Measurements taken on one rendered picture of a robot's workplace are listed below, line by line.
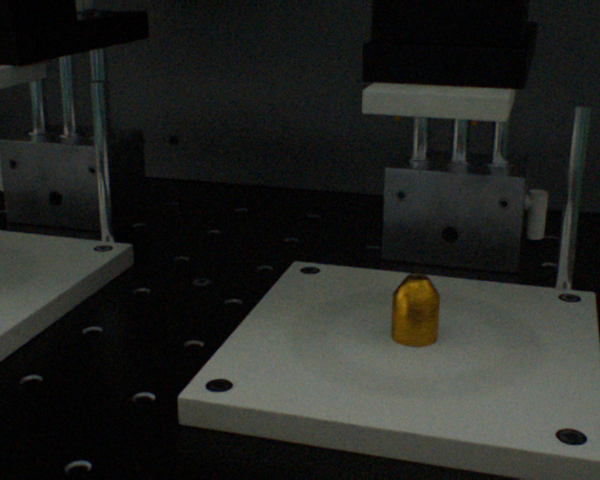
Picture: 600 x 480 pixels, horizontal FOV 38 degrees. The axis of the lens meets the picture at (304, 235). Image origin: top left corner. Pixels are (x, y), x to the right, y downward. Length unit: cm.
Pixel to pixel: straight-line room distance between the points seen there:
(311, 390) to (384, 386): 3
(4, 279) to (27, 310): 4
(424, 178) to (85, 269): 18
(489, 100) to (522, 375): 11
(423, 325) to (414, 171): 13
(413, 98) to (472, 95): 2
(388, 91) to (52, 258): 20
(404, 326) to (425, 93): 10
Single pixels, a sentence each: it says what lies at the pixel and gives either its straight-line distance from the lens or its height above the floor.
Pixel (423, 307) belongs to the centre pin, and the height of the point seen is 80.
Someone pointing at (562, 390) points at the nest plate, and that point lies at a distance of 34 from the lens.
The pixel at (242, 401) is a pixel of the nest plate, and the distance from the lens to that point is 32.
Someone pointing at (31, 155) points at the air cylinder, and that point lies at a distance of 56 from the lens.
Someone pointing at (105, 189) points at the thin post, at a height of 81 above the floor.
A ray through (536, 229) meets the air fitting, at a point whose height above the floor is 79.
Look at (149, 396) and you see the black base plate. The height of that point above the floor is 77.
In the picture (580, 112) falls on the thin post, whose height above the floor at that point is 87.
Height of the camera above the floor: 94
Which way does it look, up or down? 18 degrees down
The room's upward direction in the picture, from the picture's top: straight up
